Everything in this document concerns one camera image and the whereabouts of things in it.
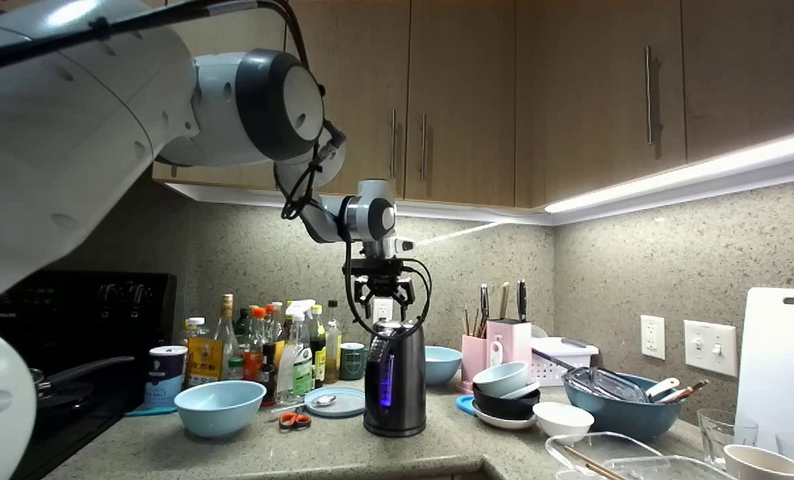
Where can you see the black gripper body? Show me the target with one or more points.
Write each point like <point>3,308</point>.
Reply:
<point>384,278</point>

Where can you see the black electric kettle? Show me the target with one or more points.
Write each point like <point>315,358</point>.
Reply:
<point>395,384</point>

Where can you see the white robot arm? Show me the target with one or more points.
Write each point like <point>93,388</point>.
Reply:
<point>94,91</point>

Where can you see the light blue bowl behind kettle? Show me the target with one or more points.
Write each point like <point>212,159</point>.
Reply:
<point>442,363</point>

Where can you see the green can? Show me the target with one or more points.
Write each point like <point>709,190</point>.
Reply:
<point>352,360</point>

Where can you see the spray bottle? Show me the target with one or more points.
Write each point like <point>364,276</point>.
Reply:
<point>294,376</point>

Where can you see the light blue plate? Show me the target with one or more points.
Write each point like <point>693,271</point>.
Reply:
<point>335,402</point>

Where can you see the pink knife block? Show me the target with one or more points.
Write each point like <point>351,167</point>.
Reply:
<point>503,342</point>

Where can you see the red cap sauce bottle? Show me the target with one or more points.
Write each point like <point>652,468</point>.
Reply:
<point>254,346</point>

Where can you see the stacked bowls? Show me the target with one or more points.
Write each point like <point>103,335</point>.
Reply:
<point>503,395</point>

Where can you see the orange scissors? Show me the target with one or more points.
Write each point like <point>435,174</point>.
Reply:
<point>294,419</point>

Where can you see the yellow label oil bottle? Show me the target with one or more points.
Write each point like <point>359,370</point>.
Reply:
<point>203,352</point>

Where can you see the light blue bowl front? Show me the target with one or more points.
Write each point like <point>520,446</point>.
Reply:
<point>219,408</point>

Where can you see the blue salt canister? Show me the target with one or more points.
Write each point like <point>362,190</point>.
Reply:
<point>167,374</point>

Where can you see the small white bowl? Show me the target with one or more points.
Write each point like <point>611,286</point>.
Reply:
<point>564,419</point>

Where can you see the glass baking dish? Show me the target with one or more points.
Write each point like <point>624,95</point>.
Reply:
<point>623,458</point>

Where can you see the large blue mixing bowl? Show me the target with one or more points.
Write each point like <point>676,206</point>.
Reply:
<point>639,419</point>

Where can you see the black stove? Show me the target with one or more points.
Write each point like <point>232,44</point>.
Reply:
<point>86,339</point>

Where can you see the drinking glass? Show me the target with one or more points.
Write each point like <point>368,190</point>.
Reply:
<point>721,428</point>

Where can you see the white cutting board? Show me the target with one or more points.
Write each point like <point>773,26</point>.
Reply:
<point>767,382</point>

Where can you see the white cup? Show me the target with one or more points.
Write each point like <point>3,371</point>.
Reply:
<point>751,463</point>

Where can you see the under-cabinet light strip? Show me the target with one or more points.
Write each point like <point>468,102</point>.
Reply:
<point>745,170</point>

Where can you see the wall outlet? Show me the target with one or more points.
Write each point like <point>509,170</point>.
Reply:
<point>652,338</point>

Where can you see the light switch plate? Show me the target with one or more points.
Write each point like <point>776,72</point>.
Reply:
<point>709,347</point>

